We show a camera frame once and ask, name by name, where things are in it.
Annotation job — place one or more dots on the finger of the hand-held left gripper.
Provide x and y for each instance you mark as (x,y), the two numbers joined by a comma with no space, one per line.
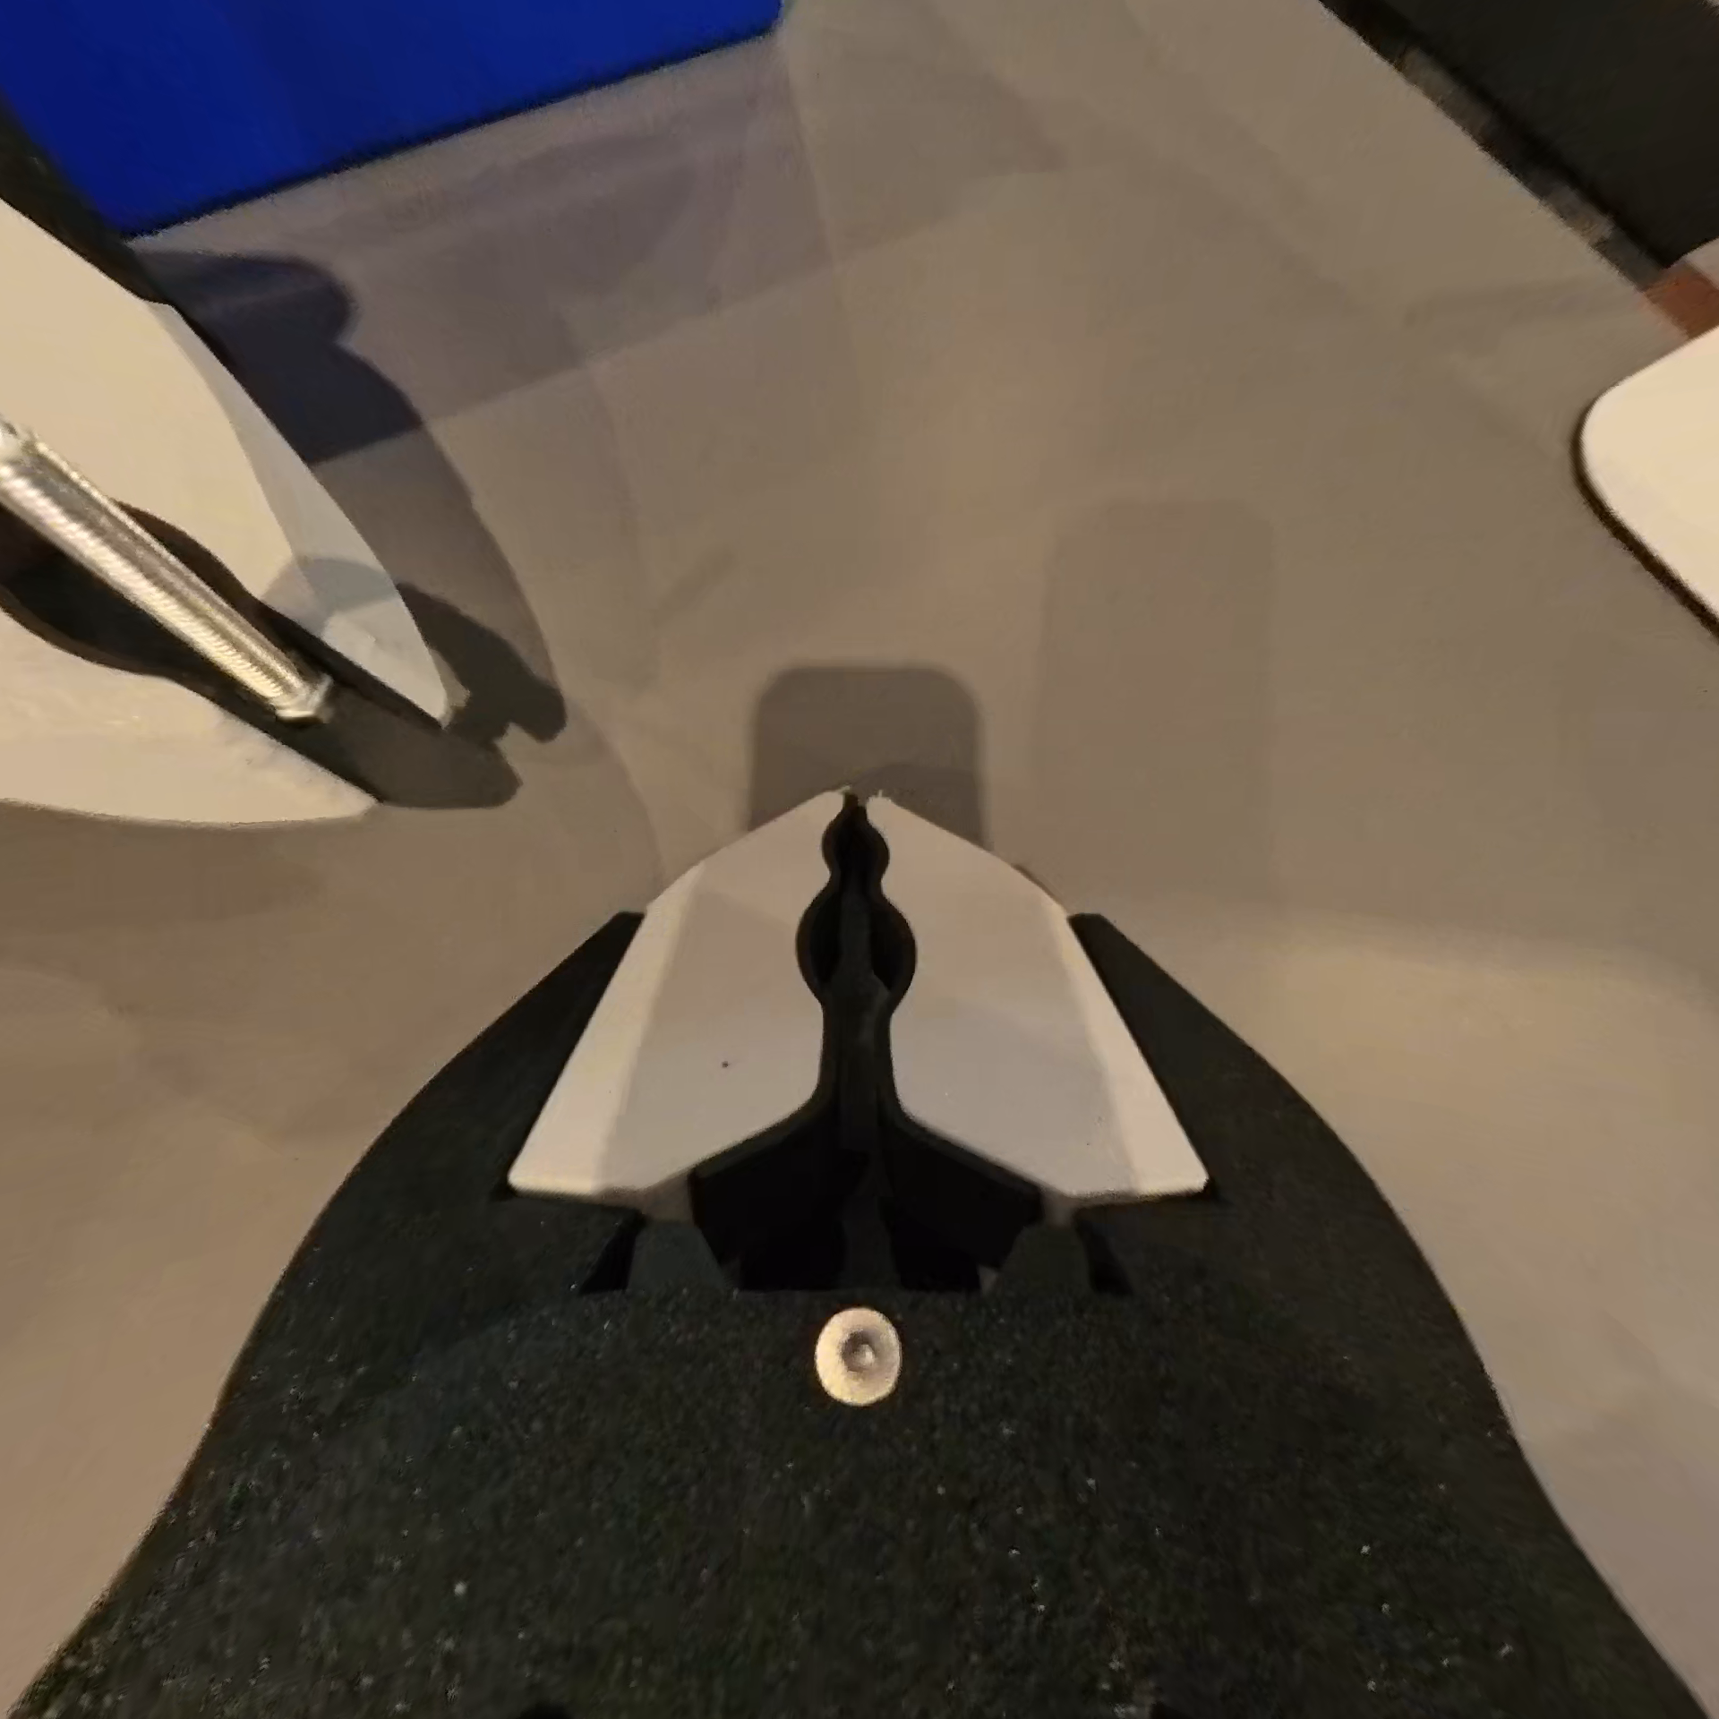
(121,739)
(147,404)

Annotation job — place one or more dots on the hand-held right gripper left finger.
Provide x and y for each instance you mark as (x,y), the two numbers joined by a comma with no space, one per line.
(699,1022)

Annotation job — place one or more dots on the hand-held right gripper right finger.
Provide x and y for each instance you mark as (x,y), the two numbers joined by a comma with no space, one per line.
(1021,1033)

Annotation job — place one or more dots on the silver threaded bolt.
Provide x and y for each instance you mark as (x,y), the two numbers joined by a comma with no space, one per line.
(162,575)

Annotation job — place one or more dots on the blue box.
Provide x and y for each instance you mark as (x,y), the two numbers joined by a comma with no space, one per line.
(336,94)

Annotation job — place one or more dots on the white rounded board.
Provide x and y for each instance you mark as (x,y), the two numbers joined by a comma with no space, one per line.
(1658,463)

